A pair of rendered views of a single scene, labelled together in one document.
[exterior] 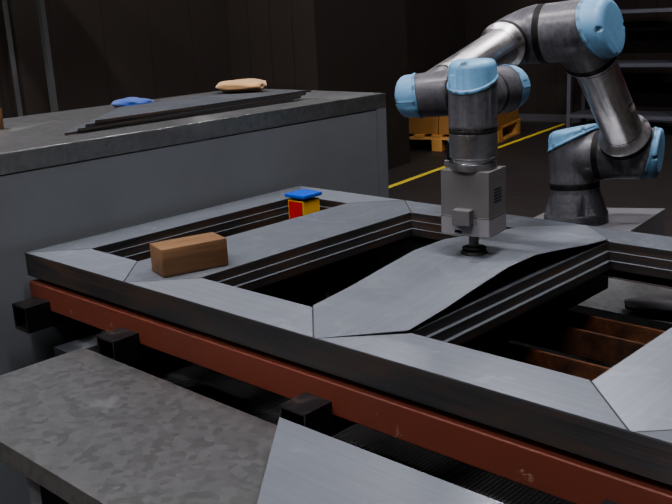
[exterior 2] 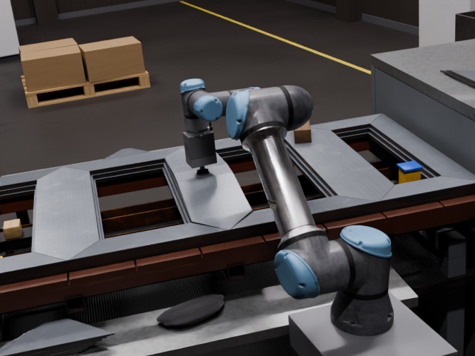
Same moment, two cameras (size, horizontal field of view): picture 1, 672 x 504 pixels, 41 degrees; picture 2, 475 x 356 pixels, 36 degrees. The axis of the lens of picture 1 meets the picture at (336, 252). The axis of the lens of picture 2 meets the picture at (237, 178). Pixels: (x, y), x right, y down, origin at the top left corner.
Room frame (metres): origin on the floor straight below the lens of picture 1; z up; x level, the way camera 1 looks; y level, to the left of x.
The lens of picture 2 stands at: (2.75, -1.98, 1.78)
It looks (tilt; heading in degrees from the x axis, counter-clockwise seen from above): 22 degrees down; 125
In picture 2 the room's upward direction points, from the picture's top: 6 degrees counter-clockwise
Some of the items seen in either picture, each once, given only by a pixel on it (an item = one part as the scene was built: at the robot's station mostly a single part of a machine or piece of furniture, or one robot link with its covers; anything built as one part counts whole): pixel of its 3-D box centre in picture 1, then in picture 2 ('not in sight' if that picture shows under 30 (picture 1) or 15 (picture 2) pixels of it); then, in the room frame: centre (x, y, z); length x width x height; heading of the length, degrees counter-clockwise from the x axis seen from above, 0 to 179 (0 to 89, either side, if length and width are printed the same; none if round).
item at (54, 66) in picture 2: not in sight; (81, 66); (-2.34, 2.93, 0.21); 1.14 x 0.78 x 0.42; 53
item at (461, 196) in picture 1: (468, 197); (198, 144); (1.38, -0.21, 0.99); 0.10 x 0.09 x 0.16; 145
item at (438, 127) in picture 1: (460, 117); not in sight; (8.44, -1.23, 0.22); 1.26 x 0.91 x 0.45; 145
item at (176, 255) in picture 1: (189, 254); (302, 131); (1.50, 0.25, 0.89); 0.12 x 0.06 x 0.05; 121
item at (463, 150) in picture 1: (471, 146); (197, 121); (1.39, -0.22, 1.06); 0.08 x 0.08 x 0.05
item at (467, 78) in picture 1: (473, 95); (194, 98); (1.39, -0.22, 1.14); 0.09 x 0.08 x 0.11; 145
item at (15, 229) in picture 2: not in sight; (12, 229); (0.92, -0.63, 0.79); 0.06 x 0.05 x 0.04; 136
